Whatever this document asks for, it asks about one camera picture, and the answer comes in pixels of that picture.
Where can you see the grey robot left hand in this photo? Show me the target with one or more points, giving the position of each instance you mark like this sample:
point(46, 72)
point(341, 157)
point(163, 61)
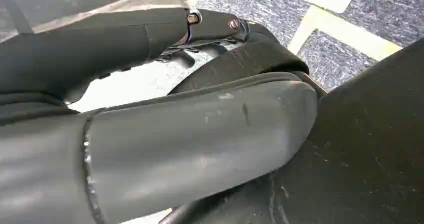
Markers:
point(198, 140)

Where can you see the pale floor tape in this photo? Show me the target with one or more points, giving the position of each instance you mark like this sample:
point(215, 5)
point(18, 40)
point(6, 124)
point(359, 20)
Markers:
point(344, 32)

